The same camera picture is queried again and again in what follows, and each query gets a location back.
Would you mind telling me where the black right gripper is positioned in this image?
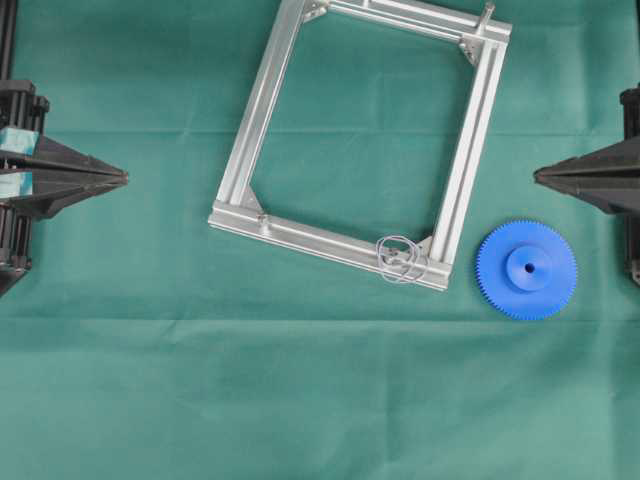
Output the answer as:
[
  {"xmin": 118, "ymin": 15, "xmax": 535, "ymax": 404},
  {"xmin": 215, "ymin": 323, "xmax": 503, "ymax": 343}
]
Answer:
[{"xmin": 534, "ymin": 86, "xmax": 640, "ymax": 215}]

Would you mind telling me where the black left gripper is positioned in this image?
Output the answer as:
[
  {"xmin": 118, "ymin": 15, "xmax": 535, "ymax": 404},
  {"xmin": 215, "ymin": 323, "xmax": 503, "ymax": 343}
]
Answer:
[{"xmin": 1, "ymin": 80, "xmax": 128, "ymax": 273}]

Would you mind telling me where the blue plastic spur gear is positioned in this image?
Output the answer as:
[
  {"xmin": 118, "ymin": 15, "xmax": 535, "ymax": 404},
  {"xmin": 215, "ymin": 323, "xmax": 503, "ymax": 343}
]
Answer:
[{"xmin": 475, "ymin": 220, "xmax": 577, "ymax": 320}]

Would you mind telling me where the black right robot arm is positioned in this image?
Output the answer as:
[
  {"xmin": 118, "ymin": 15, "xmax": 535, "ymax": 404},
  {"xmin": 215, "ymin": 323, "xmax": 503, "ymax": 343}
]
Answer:
[{"xmin": 533, "ymin": 87, "xmax": 639, "ymax": 283}]

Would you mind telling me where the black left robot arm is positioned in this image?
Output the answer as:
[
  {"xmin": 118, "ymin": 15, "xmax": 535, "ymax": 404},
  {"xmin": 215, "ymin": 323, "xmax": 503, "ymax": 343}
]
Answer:
[{"xmin": 1, "ymin": 1, "xmax": 128, "ymax": 279}]

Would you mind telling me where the steel shaft far corner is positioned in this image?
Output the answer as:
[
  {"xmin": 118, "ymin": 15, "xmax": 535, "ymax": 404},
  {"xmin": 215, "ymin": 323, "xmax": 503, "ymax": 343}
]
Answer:
[{"xmin": 475, "ymin": 1, "xmax": 495, "ymax": 36}]

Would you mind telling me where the green table cloth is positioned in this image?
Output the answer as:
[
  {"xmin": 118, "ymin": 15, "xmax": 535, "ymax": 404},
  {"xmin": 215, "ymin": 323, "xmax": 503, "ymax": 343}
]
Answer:
[{"xmin": 1, "ymin": 1, "xmax": 639, "ymax": 479}]

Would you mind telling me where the square aluminium extrusion frame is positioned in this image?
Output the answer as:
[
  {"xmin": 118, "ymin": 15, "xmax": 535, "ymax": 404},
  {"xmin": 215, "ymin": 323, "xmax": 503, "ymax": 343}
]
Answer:
[{"xmin": 208, "ymin": 1, "xmax": 513, "ymax": 291}]

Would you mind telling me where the thin looped grey wire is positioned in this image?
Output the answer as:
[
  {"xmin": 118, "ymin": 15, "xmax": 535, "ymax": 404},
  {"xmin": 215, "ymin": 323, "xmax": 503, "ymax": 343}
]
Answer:
[{"xmin": 375, "ymin": 234, "xmax": 430, "ymax": 285}]

